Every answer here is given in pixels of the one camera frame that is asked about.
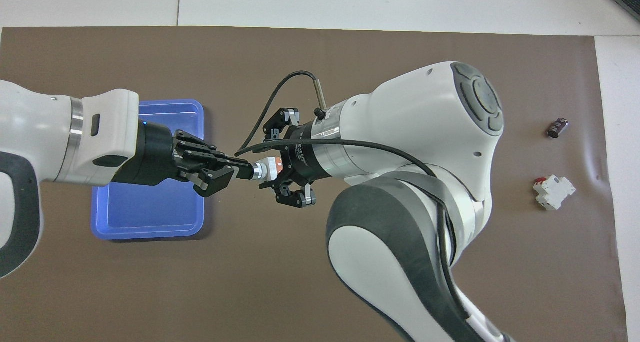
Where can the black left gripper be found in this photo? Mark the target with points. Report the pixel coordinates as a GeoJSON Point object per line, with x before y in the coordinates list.
{"type": "Point", "coordinates": [150, 155]}

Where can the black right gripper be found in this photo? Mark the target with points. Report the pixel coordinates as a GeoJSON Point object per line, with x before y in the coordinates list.
{"type": "Point", "coordinates": [300, 155]}

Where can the orange white push switch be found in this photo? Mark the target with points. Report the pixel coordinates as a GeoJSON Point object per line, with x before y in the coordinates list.
{"type": "Point", "coordinates": [270, 167]}

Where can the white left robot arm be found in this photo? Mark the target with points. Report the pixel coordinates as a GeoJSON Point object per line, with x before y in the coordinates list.
{"type": "Point", "coordinates": [30, 127]}

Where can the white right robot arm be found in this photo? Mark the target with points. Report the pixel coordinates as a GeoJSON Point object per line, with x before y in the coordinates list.
{"type": "Point", "coordinates": [425, 112]}

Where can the blue plastic tray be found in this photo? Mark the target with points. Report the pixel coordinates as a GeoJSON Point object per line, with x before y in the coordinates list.
{"type": "Point", "coordinates": [150, 212]}

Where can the brown table mat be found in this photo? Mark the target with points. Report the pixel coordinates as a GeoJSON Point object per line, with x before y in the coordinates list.
{"type": "Point", "coordinates": [250, 282]}

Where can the white circuit breaker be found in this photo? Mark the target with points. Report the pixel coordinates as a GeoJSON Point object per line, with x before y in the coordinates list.
{"type": "Point", "coordinates": [553, 192]}

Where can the small black electronic component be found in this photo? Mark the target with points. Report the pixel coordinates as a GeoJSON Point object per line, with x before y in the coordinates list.
{"type": "Point", "coordinates": [557, 127]}

